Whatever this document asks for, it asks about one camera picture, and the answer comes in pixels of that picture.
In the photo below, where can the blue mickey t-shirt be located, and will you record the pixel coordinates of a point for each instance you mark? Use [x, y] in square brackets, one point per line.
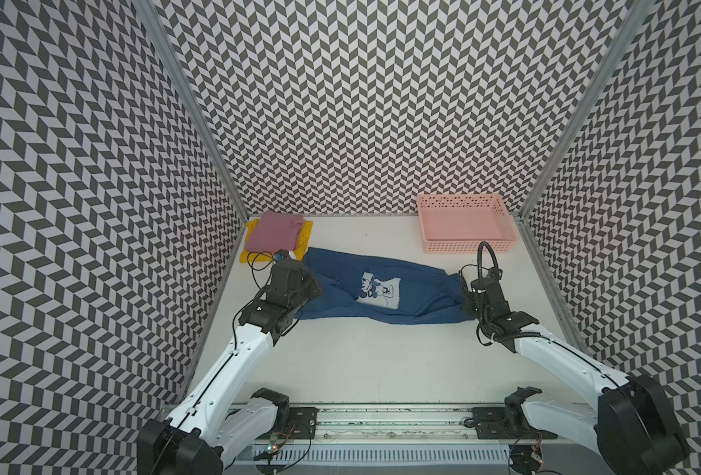
[387, 290]

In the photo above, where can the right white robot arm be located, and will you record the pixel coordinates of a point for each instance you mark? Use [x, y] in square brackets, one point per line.
[628, 420]

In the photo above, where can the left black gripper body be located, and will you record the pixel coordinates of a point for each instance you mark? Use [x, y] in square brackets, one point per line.
[308, 289]

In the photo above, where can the pink plastic basket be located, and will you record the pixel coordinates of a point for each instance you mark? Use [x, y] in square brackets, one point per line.
[457, 223]

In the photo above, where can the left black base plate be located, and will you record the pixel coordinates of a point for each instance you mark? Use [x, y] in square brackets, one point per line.
[296, 423]

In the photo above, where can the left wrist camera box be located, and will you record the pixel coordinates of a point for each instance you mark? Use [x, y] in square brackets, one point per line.
[283, 255]

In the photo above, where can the aluminium front rail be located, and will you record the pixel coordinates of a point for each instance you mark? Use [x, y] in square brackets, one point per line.
[368, 435]

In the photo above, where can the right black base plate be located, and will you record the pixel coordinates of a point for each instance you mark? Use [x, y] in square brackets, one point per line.
[503, 423]

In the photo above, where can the folded yellow t-shirt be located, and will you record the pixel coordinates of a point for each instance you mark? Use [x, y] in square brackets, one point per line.
[299, 252]

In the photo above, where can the folded pink t-shirt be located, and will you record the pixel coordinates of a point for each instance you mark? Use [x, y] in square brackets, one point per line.
[275, 232]

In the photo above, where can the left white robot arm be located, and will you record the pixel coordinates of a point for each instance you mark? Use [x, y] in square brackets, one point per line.
[202, 435]

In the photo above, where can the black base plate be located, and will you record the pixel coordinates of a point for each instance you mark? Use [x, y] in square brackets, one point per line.
[296, 423]
[503, 423]

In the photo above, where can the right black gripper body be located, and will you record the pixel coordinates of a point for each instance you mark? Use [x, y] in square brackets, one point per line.
[478, 312]

